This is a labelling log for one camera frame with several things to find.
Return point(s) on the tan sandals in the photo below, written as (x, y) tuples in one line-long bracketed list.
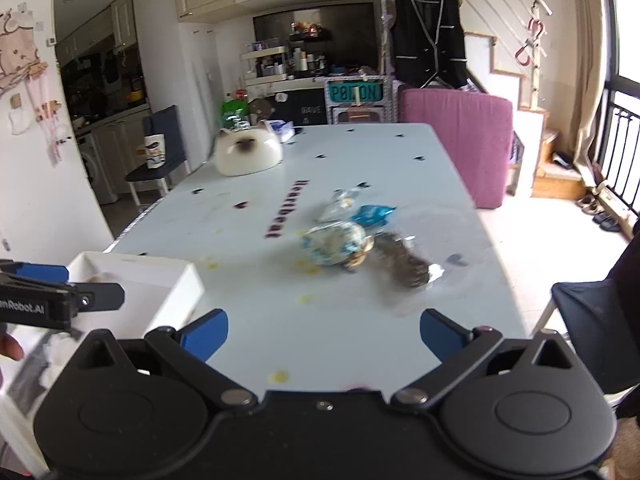
[(586, 203)]

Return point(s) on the clear white plastic bag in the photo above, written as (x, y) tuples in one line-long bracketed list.
[(339, 205)]

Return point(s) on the cartoon wall cloth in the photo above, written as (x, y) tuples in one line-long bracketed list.
[(17, 55)]

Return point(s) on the black vest with white trim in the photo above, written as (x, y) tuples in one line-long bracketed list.
[(425, 35)]

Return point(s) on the dark blue chair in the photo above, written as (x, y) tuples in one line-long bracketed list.
[(167, 130)]

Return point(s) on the beige curtain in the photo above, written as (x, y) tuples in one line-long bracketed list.
[(590, 60)]

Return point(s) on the cream shelf organizer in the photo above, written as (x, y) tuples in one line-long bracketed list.
[(262, 65)]

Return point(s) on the white shallow box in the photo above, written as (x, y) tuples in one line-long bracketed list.
[(150, 290)]

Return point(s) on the white printed cup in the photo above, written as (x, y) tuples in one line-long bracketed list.
[(155, 151)]

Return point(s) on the dark shoes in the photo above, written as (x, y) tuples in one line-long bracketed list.
[(606, 221)]

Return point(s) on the blue and white tissue pack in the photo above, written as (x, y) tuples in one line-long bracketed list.
[(281, 130)]

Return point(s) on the blue and white bag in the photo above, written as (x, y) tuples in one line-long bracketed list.
[(335, 242)]

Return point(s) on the dark folding chair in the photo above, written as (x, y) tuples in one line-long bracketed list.
[(595, 330)]

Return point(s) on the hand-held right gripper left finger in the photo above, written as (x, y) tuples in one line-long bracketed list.
[(206, 335)]

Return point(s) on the dark plastic bag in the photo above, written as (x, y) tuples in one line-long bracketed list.
[(406, 260)]

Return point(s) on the cat-shaped ceramic bowl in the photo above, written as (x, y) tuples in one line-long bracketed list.
[(247, 152)]

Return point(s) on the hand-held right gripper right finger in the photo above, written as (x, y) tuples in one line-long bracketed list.
[(440, 335)]

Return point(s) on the teal plate sign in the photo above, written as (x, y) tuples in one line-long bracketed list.
[(355, 92)]

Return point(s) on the black balcony railing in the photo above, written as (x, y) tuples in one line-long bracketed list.
[(620, 150)]

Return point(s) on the pink hooks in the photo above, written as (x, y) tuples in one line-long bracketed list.
[(522, 57)]

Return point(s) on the washing machine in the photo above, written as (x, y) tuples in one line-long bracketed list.
[(95, 170)]

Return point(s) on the person's left hand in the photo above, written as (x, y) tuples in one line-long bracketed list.
[(11, 347)]

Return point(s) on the green bag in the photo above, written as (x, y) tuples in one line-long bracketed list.
[(234, 112)]

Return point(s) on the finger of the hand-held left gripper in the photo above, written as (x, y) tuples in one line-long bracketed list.
[(40, 272), (102, 296)]

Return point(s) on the blue snack bag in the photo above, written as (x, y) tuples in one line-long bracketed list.
[(372, 215)]

